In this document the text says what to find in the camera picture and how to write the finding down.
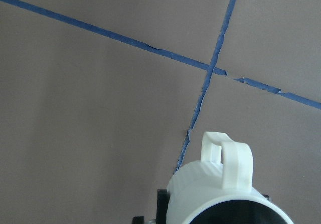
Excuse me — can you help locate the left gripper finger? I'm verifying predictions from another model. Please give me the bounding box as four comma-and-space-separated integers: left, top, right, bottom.
132, 189, 170, 224

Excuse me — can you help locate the white mug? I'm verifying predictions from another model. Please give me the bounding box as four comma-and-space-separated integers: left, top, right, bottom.
166, 132, 293, 223

